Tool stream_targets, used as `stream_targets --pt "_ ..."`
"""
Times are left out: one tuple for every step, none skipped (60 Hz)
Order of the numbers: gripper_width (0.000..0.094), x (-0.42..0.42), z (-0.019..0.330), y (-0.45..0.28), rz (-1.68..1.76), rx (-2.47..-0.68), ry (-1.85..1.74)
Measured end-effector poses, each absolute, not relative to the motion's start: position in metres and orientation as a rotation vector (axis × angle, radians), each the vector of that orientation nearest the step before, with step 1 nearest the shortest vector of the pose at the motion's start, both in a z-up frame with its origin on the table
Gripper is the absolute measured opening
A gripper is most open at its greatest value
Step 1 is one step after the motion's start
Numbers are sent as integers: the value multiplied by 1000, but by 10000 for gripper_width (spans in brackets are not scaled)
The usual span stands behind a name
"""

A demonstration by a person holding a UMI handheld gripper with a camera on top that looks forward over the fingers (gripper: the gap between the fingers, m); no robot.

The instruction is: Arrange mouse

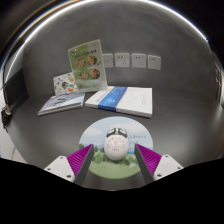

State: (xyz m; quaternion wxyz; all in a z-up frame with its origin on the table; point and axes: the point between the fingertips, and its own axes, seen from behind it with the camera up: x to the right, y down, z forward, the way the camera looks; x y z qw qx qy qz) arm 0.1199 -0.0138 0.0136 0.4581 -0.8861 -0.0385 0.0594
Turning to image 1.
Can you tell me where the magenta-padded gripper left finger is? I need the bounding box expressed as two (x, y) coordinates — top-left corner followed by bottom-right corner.
(43, 143), (95, 187)

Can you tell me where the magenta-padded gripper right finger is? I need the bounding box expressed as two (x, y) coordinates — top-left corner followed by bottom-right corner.
(133, 143), (185, 186)

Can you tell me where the white panda computer mouse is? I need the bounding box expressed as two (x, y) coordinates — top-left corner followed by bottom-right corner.
(103, 126), (130, 162)

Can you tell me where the round landscape print mouse pad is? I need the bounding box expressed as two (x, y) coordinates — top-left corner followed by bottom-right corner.
(78, 115), (154, 180)

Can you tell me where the grey blue flat book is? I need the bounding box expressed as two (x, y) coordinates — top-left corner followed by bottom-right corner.
(37, 91), (86, 117)

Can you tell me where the white book with blue band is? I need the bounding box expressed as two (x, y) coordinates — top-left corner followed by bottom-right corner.
(84, 85), (154, 119)

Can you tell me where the white card with colourful stickers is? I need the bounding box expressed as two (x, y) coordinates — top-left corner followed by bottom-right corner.
(52, 71), (79, 97)

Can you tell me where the black flat panel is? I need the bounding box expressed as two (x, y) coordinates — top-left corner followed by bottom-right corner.
(3, 68), (30, 109)

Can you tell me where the green upright food poster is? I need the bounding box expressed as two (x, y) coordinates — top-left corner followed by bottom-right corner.
(67, 38), (108, 93)

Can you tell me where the white wall socket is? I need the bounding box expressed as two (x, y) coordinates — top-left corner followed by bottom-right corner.
(147, 54), (162, 71)
(102, 53), (115, 69)
(114, 52), (131, 69)
(131, 52), (147, 69)

